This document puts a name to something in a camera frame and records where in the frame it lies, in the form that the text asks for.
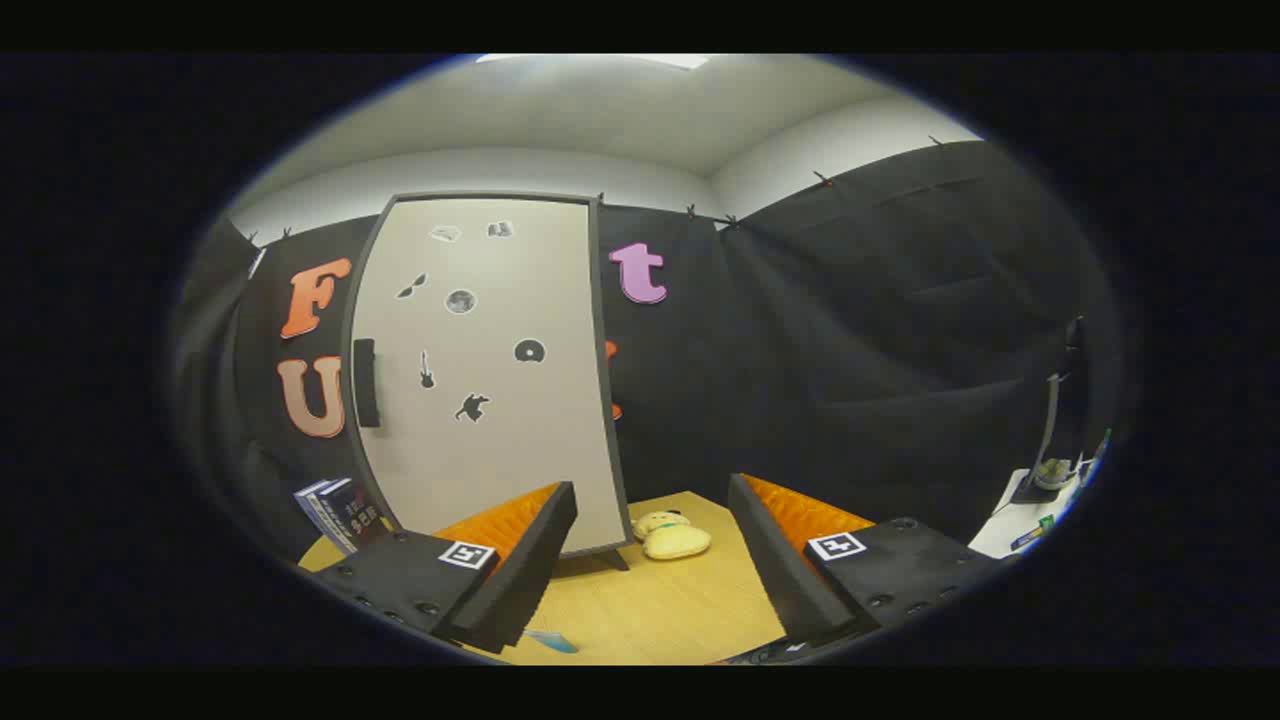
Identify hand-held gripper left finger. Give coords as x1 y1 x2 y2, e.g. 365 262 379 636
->
300 480 579 656

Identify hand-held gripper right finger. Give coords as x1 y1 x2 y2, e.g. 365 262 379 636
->
727 473 1003 644

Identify white cabinet door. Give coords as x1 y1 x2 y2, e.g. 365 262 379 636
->
352 198 623 556

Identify grey cabinet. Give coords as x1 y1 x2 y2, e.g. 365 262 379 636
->
340 190 633 571

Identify yellow plush toy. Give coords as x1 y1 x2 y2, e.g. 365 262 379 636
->
632 510 713 561

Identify dark blue book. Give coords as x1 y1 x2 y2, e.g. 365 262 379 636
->
318 478 393 553

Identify light blue book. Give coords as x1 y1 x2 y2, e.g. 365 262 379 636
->
293 480 346 556

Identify white side desk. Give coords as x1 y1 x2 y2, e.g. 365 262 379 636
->
968 465 1086 561

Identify monitor with silver stand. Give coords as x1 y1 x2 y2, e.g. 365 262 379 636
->
1010 315 1091 504

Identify ceiling light panel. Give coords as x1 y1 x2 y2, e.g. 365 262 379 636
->
475 53 711 71

